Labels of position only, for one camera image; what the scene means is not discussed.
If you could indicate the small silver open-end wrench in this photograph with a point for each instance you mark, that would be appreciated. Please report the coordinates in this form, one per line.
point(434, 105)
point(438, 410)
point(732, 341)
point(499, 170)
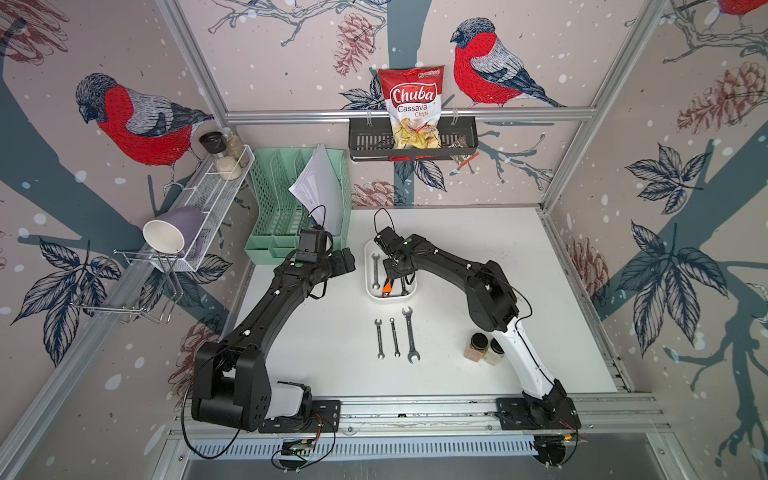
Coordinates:
point(396, 349)

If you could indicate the green plastic file organizer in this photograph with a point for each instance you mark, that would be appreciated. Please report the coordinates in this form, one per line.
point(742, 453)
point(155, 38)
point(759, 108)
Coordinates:
point(281, 216)

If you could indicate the black wire wall basket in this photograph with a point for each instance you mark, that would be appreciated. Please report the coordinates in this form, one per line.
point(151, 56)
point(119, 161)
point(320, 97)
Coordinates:
point(378, 139)

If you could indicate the red Chuba chips bag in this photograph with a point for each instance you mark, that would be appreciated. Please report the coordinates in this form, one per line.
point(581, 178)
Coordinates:
point(413, 101)

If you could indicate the white paper sheets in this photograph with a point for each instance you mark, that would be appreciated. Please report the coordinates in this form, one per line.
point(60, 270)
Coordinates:
point(319, 190)

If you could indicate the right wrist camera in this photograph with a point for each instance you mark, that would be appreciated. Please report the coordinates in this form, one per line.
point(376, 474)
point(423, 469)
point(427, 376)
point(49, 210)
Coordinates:
point(389, 241)

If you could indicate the purple white cup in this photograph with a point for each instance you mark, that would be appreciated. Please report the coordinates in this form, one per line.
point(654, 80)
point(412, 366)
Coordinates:
point(174, 231)

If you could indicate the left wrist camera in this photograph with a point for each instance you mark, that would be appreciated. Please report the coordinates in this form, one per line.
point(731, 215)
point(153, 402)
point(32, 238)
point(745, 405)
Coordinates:
point(314, 244)

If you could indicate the electronics board with wires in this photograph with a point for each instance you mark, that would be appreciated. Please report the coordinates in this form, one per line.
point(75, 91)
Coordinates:
point(296, 455)

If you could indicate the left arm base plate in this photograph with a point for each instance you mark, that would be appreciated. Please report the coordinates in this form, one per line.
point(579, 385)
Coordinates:
point(319, 416)

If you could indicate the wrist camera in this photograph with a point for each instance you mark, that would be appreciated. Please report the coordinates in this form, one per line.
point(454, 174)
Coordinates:
point(314, 244)
point(389, 241)

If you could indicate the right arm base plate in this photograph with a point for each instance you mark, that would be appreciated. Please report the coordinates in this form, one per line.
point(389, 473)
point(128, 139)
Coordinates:
point(523, 413)

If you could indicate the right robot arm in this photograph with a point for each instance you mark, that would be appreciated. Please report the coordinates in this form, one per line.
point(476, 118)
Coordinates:
point(492, 306)

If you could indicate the white spice jar black lid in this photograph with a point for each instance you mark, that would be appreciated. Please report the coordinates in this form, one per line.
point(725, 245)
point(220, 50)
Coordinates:
point(495, 353)

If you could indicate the silver wrench marked 11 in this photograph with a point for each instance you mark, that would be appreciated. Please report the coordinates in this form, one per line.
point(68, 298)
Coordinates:
point(378, 324)

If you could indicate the chrome wire cup holder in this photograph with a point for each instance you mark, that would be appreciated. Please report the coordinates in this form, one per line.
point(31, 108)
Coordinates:
point(141, 285)

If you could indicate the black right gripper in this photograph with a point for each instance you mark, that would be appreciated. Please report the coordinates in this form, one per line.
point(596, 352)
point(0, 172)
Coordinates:
point(388, 273)

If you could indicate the white plastic storage box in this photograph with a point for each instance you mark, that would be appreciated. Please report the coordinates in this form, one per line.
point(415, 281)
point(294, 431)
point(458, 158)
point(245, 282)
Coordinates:
point(403, 289)

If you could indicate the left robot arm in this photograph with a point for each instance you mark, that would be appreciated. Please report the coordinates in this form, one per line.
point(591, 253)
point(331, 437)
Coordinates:
point(231, 385)

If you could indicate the brown spice jar black lid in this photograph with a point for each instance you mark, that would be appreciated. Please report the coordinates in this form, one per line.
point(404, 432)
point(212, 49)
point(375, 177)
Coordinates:
point(477, 346)

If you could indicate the clear glass spice jar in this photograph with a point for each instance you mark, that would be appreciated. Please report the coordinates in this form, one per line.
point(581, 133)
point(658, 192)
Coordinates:
point(235, 146)

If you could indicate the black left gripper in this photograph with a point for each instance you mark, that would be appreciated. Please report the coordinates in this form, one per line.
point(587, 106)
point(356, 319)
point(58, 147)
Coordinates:
point(341, 267)

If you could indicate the large silver open-end wrench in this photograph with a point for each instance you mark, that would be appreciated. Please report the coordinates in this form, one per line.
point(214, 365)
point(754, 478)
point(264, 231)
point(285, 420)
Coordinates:
point(413, 354)

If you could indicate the white wire wall shelf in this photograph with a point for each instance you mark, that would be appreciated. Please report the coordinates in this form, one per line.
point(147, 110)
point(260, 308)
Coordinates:
point(213, 196)

